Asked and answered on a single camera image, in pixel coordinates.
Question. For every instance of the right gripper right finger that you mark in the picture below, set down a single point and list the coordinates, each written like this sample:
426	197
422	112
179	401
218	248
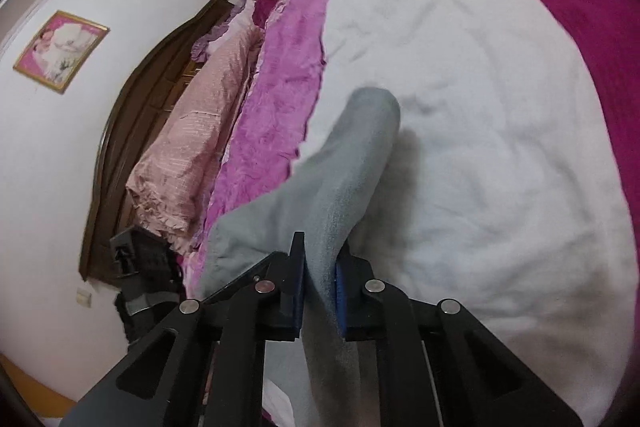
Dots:
437	365

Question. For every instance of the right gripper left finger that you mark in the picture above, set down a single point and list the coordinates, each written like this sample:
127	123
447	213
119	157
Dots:
203	365

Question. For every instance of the grey sweatpants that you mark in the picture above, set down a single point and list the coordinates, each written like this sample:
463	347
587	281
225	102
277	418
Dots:
327	379

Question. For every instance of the pink quilted pillow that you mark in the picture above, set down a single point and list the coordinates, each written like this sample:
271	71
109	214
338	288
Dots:
171	184

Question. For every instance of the dark wooden headboard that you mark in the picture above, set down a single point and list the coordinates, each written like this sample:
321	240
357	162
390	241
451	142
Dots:
139	113

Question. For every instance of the pink white striped bedspread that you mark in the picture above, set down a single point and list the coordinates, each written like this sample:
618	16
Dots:
513	183

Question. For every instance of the framed pink wall picture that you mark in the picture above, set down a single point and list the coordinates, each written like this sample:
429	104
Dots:
59	49

